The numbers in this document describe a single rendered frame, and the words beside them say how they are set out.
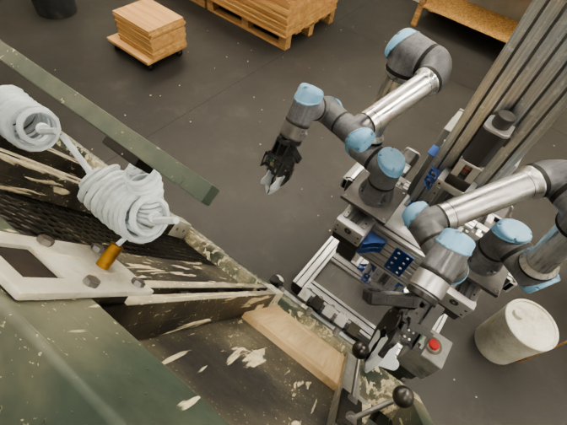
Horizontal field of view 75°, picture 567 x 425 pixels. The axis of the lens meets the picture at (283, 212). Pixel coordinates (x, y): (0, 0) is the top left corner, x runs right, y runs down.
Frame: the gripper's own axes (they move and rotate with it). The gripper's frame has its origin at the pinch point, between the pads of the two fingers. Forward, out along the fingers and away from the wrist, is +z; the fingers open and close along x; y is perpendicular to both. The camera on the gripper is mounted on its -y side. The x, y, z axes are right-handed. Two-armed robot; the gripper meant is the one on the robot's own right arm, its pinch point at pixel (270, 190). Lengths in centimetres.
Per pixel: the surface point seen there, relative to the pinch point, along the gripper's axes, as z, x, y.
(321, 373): 22, 45, 27
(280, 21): -29, -185, -276
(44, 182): 3, -29, 55
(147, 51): 40, -245, -167
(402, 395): -5, 58, 45
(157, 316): -6, 20, 67
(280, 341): 22.4, 32.1, 26.8
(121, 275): -19, 19, 75
